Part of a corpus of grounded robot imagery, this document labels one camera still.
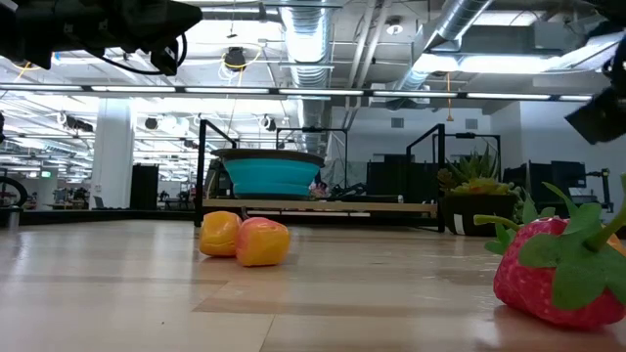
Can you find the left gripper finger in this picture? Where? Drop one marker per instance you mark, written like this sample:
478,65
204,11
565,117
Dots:
171,12
166,30

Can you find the orange yellow toy pear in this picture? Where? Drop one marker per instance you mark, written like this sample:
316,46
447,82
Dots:
220,237
261,244
619,245

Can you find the blue collapsible bowl grey rim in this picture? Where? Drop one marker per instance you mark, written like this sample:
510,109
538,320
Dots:
269,176

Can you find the black background robot arm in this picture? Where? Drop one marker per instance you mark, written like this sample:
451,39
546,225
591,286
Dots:
349,188

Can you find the black background workstation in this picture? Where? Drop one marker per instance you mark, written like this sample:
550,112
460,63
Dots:
567,176

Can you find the white square pillar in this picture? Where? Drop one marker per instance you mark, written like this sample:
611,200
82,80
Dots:
112,156

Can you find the red toy strawberry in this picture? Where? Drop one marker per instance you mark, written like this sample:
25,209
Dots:
533,288
494,222

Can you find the black background monitor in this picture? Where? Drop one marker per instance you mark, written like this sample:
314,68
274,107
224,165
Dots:
215,178

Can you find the potted succulent plant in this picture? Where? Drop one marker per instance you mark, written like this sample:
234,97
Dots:
477,215

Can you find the LED light bar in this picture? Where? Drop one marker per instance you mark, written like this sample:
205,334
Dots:
313,92

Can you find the black cabinet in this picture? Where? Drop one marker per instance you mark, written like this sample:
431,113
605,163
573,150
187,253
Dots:
144,188

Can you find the person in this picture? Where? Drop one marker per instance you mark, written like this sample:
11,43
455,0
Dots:
320,189

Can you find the round ceiling fixture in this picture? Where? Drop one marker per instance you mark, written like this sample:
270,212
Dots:
394,28

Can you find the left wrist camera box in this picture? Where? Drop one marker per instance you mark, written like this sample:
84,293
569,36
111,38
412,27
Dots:
164,58

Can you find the black ceiling camera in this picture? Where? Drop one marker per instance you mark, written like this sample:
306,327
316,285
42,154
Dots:
236,58

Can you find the grey wall vent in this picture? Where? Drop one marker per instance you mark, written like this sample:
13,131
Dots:
397,122
471,123

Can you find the black metal frame stand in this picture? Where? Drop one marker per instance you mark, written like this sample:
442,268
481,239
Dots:
464,135
313,130

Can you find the black aluminium rig frame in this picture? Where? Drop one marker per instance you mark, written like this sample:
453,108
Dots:
73,216

